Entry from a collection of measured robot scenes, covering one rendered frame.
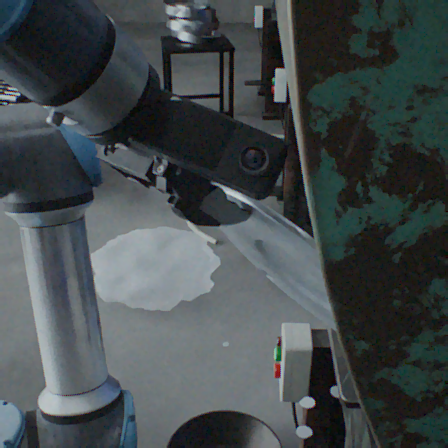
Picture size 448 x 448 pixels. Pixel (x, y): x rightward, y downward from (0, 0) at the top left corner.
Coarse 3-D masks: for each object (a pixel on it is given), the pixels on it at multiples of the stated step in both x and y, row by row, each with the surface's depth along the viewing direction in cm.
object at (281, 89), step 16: (288, 96) 265; (288, 112) 268; (288, 128) 222; (288, 144) 225; (288, 160) 228; (288, 176) 231; (272, 192) 261; (288, 192) 234; (304, 192) 234; (288, 208) 238; (304, 208) 238; (304, 224) 241
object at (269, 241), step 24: (264, 216) 55; (240, 240) 73; (264, 240) 64; (288, 240) 56; (312, 240) 53; (264, 264) 74; (288, 264) 68; (312, 264) 57; (288, 288) 76; (312, 288) 69; (312, 312) 78
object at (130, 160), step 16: (144, 96) 41; (144, 112) 41; (112, 128) 41; (128, 128) 41; (112, 144) 43; (128, 144) 49; (112, 160) 49; (128, 160) 48; (144, 160) 48; (160, 160) 47; (128, 176) 53; (144, 176) 47; (160, 176) 47; (176, 176) 47; (192, 176) 48; (160, 192) 53; (176, 192) 48; (192, 192) 49
